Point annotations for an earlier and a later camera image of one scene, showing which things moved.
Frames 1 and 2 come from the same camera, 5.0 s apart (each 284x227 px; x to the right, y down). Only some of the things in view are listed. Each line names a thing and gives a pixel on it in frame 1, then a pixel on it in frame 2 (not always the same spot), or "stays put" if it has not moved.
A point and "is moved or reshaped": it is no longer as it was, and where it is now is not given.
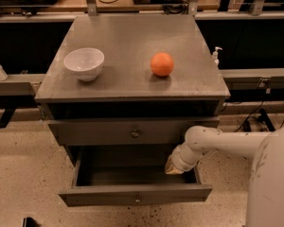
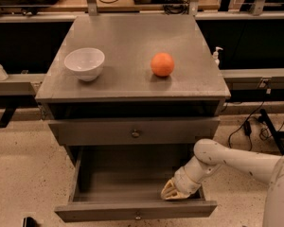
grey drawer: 131,176 is moved or reshaped
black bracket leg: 5,117 stays put
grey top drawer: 156,132 stays put
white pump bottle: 215,55 stays put
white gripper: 177,165 to 185,183
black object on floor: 29,221 stays put
